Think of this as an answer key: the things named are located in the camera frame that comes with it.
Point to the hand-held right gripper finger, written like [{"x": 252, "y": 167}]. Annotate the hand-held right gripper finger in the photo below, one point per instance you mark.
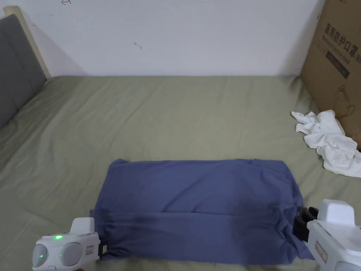
[{"x": 308, "y": 212}]

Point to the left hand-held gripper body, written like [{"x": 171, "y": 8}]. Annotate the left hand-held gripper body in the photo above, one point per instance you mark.
[{"x": 67, "y": 248}]

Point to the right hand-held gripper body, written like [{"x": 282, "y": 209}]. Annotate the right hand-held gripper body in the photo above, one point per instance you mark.
[{"x": 332, "y": 240}]

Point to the dark blue shirt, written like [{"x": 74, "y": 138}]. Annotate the dark blue shirt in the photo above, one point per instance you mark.
[{"x": 197, "y": 209}]

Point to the white crumpled cloth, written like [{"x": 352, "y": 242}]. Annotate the white crumpled cloth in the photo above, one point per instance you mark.
[{"x": 328, "y": 141}]

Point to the bed with pale green sheet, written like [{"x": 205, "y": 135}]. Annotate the bed with pale green sheet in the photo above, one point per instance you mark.
[{"x": 141, "y": 121}]

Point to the brown cardboard carton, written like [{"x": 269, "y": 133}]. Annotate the brown cardboard carton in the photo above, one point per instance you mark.
[{"x": 335, "y": 56}]

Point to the grey padded headboard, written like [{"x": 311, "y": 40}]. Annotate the grey padded headboard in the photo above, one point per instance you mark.
[{"x": 15, "y": 67}]

